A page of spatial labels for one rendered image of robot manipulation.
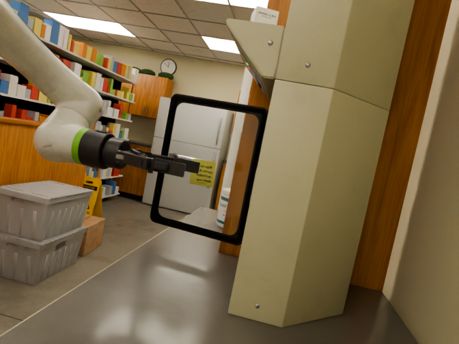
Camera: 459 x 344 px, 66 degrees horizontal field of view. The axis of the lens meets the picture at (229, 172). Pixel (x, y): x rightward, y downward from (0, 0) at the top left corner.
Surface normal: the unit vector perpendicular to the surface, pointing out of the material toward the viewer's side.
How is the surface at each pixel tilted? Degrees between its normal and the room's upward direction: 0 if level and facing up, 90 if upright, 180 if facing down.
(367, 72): 90
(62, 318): 0
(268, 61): 90
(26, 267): 96
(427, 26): 90
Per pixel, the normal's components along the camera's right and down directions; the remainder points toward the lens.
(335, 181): 0.58, 0.18
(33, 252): -0.15, 0.15
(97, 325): 0.19, -0.98
